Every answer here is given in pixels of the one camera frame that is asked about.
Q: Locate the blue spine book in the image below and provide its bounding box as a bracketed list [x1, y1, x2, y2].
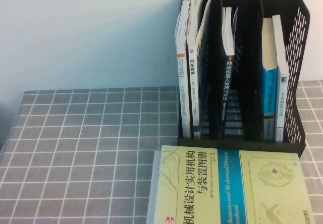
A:
[261, 17, 281, 142]

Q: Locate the white book orange-striped spine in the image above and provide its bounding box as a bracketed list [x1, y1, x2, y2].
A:
[175, 0, 193, 138]

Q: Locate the black perforated book stand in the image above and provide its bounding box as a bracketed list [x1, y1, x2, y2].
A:
[176, 0, 313, 157]

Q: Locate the yellow mechanical design book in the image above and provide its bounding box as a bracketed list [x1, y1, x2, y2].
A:
[150, 145, 316, 224]

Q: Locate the white spine thin book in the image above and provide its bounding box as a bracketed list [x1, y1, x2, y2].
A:
[272, 14, 290, 143]

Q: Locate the grey white-checked tablecloth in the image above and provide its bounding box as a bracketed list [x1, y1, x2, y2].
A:
[0, 80, 323, 224]

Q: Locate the black spine robotics book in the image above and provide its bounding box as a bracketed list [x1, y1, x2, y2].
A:
[221, 6, 239, 140]

